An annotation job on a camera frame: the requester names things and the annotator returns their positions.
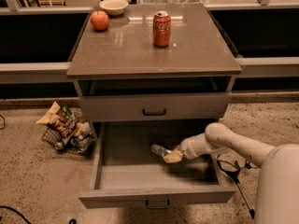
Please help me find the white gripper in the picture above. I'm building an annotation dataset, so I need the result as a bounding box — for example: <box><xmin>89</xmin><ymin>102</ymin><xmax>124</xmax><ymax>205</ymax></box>
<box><xmin>164</xmin><ymin>137</ymin><xmax>198</xmax><ymax>163</ymax></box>

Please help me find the silver blue redbull can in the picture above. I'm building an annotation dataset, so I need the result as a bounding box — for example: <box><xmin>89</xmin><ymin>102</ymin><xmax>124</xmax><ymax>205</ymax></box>
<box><xmin>151</xmin><ymin>144</ymin><xmax>171</xmax><ymax>157</ymax></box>

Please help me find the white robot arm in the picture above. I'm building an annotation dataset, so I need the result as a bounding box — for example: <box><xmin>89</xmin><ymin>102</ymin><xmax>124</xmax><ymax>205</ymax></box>
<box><xmin>164</xmin><ymin>122</ymin><xmax>299</xmax><ymax>224</ymax></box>

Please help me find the open grey middle drawer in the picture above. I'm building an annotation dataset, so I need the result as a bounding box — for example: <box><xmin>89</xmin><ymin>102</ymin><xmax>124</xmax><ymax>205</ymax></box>
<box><xmin>79</xmin><ymin>119</ymin><xmax>235</xmax><ymax>209</ymax></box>

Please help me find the closed grey top drawer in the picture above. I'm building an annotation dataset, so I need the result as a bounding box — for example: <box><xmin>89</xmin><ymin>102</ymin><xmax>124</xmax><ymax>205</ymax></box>
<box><xmin>78</xmin><ymin>93</ymin><xmax>231</xmax><ymax>122</ymax></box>

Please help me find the red coca-cola can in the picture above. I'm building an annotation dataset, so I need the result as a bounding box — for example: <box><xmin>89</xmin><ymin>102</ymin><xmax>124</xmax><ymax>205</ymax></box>
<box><xmin>153</xmin><ymin>10</ymin><xmax>171</xmax><ymax>48</ymax></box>

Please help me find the grabber stick on floor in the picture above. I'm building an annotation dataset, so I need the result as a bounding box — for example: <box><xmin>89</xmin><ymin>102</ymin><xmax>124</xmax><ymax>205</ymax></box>
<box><xmin>217</xmin><ymin>160</ymin><xmax>255</xmax><ymax>218</ymax></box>

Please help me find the brown snack bag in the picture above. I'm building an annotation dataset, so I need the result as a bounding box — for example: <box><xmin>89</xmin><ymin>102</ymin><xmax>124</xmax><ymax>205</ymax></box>
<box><xmin>36</xmin><ymin>102</ymin><xmax>82</xmax><ymax>144</ymax></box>

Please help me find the red apple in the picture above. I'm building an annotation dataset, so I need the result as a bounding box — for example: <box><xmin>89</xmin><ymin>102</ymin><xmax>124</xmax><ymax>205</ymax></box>
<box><xmin>90</xmin><ymin>10</ymin><xmax>109</xmax><ymax>31</ymax></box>

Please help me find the white bowl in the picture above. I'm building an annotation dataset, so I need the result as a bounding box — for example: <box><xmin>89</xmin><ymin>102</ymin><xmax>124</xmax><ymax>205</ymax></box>
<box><xmin>99</xmin><ymin>0</ymin><xmax>129</xmax><ymax>16</ymax></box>

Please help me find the black cable right floor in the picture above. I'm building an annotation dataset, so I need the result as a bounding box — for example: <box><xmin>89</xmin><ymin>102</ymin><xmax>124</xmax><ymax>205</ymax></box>
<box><xmin>216</xmin><ymin>154</ymin><xmax>260</xmax><ymax>170</ymax></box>

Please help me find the black cable floor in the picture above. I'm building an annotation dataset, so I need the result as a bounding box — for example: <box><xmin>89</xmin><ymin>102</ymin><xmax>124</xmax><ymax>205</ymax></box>
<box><xmin>216</xmin><ymin>154</ymin><xmax>260</xmax><ymax>170</ymax></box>
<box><xmin>0</xmin><ymin>204</ymin><xmax>78</xmax><ymax>224</ymax></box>

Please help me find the wire basket on floor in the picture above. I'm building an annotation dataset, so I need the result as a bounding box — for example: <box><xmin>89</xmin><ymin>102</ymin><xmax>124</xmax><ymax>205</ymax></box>
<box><xmin>36</xmin><ymin>108</ymin><xmax>94</xmax><ymax>157</ymax></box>

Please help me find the black cable left floor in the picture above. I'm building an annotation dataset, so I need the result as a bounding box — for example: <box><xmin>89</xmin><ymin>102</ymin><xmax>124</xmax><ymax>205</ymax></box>
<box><xmin>0</xmin><ymin>204</ymin><xmax>78</xmax><ymax>224</ymax></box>

